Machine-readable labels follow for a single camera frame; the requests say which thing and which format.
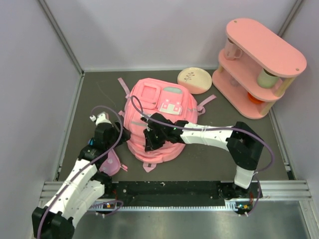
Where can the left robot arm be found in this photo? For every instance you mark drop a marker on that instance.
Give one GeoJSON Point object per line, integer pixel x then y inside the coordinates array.
{"type": "Point", "coordinates": [84, 185]}

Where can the pink mug on shelf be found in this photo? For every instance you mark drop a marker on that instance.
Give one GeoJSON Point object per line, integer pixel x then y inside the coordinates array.
{"type": "Point", "coordinates": [231, 50]}

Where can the orange bowl on shelf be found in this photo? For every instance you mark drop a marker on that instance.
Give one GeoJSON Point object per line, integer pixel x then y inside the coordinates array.
{"type": "Point", "coordinates": [253, 99]}

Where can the cream and pink plate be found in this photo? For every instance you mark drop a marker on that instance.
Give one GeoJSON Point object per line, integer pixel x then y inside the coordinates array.
{"type": "Point", "coordinates": [196, 80]}

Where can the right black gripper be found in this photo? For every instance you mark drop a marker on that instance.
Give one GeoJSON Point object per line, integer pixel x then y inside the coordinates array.
{"type": "Point", "coordinates": [150, 145]}

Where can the pink student backpack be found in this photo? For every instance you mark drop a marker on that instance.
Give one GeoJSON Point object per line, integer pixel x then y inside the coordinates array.
{"type": "Point", "coordinates": [173, 101]}

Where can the pink three-tier shelf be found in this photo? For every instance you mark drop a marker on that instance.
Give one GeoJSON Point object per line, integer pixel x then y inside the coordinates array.
{"type": "Point", "coordinates": [262, 49]}

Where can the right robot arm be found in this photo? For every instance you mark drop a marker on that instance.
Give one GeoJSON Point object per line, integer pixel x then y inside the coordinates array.
{"type": "Point", "coordinates": [244, 146]}

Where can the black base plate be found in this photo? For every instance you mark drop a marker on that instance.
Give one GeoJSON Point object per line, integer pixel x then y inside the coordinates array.
{"type": "Point", "coordinates": [234, 192]}

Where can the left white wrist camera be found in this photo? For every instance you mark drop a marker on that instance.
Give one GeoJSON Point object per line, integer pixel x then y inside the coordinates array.
{"type": "Point", "coordinates": [100, 118]}

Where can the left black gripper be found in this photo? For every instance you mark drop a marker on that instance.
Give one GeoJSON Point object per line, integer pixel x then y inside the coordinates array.
{"type": "Point", "coordinates": [117, 124]}

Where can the pale green cup on shelf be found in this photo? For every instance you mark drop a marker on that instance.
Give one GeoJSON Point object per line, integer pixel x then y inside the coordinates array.
{"type": "Point", "coordinates": [266, 79]}

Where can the purple cartoon pencil case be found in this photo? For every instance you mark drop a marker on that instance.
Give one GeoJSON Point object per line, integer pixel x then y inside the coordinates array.
{"type": "Point", "coordinates": [109, 164]}

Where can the grey slotted cable duct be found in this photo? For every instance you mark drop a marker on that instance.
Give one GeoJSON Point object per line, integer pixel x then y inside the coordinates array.
{"type": "Point", "coordinates": [96, 206]}

